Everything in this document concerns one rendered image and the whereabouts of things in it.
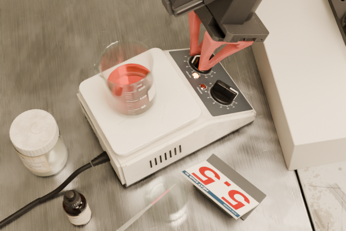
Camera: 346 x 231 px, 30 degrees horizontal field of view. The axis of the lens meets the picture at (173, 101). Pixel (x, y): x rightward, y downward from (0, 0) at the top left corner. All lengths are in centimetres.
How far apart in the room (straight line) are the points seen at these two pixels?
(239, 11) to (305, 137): 17
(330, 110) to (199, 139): 17
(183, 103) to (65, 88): 21
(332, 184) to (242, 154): 12
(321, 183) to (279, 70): 15
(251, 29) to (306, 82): 10
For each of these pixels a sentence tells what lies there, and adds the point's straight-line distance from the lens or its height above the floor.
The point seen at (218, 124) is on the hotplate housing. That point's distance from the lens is 82.
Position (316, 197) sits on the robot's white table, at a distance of 84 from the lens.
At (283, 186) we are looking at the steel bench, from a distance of 84.
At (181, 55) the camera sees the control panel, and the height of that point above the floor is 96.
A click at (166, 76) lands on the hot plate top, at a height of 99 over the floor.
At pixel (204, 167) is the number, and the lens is 83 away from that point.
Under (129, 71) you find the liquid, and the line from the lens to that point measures 78.
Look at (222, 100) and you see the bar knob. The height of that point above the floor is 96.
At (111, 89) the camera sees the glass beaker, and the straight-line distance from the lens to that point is 74.
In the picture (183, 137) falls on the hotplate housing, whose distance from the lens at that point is 80.
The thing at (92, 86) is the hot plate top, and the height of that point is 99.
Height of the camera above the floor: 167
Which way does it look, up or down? 59 degrees down
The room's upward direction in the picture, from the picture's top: 6 degrees counter-clockwise
